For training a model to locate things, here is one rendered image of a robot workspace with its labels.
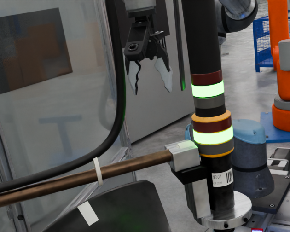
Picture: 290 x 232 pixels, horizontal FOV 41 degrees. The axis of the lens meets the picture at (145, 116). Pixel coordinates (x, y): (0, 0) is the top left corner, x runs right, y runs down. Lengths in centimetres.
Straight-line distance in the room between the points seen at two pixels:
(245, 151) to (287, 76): 316
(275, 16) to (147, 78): 160
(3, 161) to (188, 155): 84
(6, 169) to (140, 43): 56
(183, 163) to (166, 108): 465
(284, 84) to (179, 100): 149
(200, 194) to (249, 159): 85
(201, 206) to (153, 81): 443
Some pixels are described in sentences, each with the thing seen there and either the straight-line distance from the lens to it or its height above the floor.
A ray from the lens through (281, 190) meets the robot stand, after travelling 138.
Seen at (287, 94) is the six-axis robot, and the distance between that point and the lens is 445.
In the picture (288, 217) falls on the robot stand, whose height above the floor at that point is 95.
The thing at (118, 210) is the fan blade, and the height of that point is 142.
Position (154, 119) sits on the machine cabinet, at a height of 20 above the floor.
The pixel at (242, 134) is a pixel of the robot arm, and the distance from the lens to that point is 126.
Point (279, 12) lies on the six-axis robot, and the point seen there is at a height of 130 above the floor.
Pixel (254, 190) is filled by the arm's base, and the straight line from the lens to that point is 132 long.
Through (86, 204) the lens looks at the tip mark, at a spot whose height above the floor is 144.
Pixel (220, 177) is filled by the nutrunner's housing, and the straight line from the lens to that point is 45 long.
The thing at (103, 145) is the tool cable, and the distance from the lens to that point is 41.
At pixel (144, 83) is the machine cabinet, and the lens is 475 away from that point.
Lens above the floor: 171
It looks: 17 degrees down
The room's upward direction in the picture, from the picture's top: 10 degrees counter-clockwise
